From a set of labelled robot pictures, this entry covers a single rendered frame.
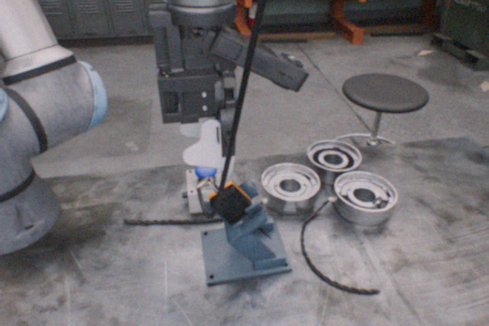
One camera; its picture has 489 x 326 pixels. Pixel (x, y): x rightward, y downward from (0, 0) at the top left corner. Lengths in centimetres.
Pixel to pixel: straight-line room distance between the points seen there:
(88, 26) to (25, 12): 329
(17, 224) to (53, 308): 15
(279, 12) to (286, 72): 411
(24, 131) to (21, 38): 14
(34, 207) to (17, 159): 9
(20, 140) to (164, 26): 34
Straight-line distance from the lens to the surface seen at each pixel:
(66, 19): 399
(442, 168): 87
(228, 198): 51
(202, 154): 44
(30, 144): 65
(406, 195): 77
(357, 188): 71
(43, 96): 67
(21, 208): 69
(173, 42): 39
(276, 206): 66
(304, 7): 459
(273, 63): 40
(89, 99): 69
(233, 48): 39
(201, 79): 39
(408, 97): 158
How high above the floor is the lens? 127
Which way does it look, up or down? 34 degrees down
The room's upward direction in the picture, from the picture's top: straight up
